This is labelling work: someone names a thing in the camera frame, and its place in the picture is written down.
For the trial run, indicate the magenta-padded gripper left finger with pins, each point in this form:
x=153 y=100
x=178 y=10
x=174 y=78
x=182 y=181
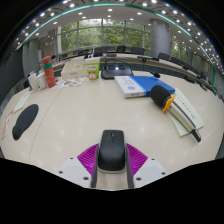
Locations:
x=87 y=159

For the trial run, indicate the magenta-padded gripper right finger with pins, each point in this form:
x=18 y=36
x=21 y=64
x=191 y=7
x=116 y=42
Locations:
x=136 y=159

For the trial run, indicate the black computer mouse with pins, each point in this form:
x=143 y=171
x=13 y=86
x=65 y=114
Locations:
x=111 y=150

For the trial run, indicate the black mouse pad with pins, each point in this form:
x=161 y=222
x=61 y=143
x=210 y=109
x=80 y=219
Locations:
x=25 y=121

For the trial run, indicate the white paper booklet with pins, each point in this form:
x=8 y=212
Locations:
x=191 y=111

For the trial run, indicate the blue and white book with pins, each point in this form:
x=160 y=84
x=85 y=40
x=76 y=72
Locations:
x=143 y=85

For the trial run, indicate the colourful printed leaflet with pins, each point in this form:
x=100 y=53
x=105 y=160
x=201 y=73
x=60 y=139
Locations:
x=70 y=82

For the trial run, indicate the green and white paper cup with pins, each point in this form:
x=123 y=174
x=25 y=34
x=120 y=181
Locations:
x=92 y=70

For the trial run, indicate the white lidded ceramic mug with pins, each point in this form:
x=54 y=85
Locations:
x=42 y=81

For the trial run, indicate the black conference microphone unit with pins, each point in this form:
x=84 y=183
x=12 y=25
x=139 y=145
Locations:
x=116 y=71

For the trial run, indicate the red bottle with green band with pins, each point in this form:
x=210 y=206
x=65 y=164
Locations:
x=50 y=75

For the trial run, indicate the dark office chairs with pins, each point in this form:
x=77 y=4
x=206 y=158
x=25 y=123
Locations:
x=136 y=50

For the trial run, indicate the ceiling lights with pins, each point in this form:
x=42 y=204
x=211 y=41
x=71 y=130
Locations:
x=80 y=13

